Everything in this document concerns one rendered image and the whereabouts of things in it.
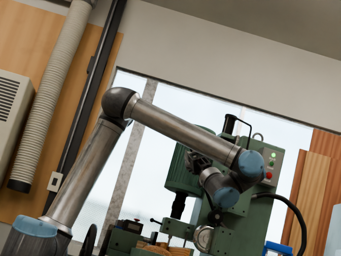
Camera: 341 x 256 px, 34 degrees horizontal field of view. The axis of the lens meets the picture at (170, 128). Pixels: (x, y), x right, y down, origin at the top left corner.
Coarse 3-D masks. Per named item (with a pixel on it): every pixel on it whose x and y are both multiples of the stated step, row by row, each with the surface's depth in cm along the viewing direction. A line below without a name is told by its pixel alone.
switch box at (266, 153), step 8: (264, 152) 248; (272, 152) 249; (280, 152) 250; (264, 160) 247; (272, 160) 248; (280, 160) 249; (264, 168) 247; (280, 168) 249; (272, 176) 247; (264, 184) 248; (272, 184) 246
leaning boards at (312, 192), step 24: (312, 144) 403; (336, 144) 405; (312, 168) 392; (336, 168) 397; (312, 192) 387; (336, 192) 392; (288, 216) 383; (312, 216) 382; (288, 240) 379; (312, 240) 377
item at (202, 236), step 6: (198, 228) 239; (204, 228) 239; (210, 228) 240; (198, 234) 238; (204, 234) 239; (210, 234) 239; (198, 240) 238; (204, 240) 238; (210, 240) 238; (198, 246) 237; (204, 246) 238; (204, 252) 238
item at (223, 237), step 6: (216, 228) 238; (222, 228) 234; (216, 234) 235; (222, 234) 234; (228, 234) 234; (216, 240) 233; (222, 240) 233; (228, 240) 234; (210, 246) 238; (216, 246) 232; (222, 246) 233; (228, 246) 233; (210, 252) 235; (216, 252) 232; (222, 252) 232; (228, 252) 233
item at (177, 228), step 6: (162, 222) 249; (168, 222) 246; (174, 222) 247; (180, 222) 248; (162, 228) 246; (168, 228) 246; (174, 228) 246; (180, 228) 247; (186, 228) 248; (192, 228) 248; (168, 234) 248; (174, 234) 246; (180, 234) 247
